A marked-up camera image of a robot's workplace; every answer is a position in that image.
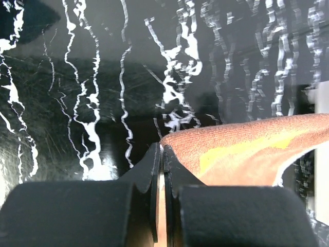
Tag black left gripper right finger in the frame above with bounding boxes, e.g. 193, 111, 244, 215
163, 146, 318, 246

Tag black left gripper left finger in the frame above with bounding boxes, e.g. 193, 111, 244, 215
1, 143, 161, 246

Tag yellow towel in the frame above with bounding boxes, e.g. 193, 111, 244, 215
159, 114, 328, 246

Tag white square tray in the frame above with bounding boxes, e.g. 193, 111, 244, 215
309, 81, 328, 225

